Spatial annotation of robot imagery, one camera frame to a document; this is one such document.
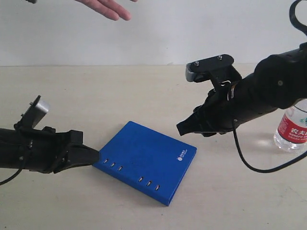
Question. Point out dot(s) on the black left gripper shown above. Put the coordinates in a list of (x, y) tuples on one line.
[(55, 152)]

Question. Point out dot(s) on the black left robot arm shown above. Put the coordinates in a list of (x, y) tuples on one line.
[(15, 146)]

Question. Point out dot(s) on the blue ring binder notebook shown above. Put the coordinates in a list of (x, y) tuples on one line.
[(146, 160)]

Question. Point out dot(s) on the person's open bare hand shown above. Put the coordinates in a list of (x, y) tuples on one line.
[(110, 9)]

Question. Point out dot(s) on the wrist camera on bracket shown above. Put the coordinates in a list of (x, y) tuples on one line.
[(34, 114), (219, 70)]

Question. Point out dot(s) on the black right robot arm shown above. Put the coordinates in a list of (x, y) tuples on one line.
[(277, 82)]

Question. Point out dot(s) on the clear water bottle red cap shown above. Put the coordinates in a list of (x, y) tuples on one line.
[(291, 134)]

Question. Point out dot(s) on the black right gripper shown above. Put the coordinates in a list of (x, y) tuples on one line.
[(217, 115)]

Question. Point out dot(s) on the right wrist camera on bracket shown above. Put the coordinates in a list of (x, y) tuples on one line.
[(219, 70)]

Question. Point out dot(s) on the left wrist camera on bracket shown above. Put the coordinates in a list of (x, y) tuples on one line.
[(34, 114)]

